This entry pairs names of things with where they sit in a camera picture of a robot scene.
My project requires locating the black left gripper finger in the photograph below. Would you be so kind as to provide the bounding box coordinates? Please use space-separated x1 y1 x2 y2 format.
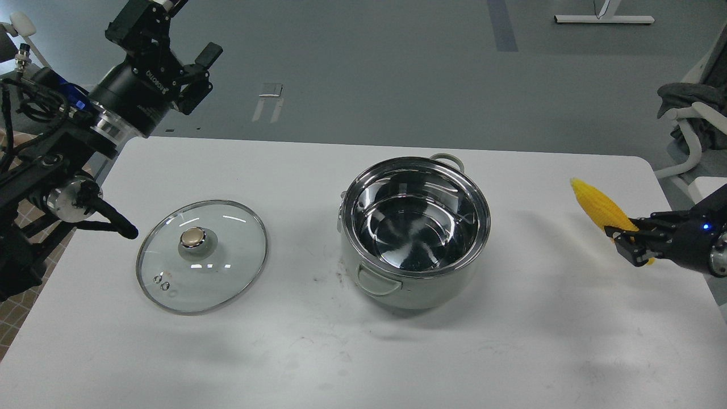
171 42 223 115
106 1 187 74

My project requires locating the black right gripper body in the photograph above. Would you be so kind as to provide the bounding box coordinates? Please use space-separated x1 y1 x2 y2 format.
653 210 726 274

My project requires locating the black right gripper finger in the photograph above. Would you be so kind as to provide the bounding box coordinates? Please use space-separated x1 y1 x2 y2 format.
603 211 665 243
615 235 665 267

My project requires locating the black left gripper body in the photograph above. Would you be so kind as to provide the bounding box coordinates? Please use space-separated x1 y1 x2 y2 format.
89 60 182 137

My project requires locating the yellow corn cob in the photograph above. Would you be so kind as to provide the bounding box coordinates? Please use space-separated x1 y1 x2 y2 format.
570 178 627 233

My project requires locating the glass pot lid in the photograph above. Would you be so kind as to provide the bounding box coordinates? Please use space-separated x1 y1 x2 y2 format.
135 199 269 316

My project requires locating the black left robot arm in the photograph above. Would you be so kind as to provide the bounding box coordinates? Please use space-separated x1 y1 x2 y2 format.
1 1 223 301

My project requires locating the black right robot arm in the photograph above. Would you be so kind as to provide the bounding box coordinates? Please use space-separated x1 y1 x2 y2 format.
605 186 726 278

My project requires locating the pale green steel pot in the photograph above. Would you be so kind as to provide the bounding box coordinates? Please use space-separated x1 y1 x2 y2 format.
337 153 491 310

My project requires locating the white chair with grey cloth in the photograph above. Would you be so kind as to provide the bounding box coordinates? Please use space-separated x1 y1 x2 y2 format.
654 27 726 210

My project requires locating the white desk foot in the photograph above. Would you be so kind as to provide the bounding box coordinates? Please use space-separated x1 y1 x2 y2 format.
553 1 656 25

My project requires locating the beige checkered cloth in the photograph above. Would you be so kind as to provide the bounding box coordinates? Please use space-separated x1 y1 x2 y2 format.
1 131 73 360

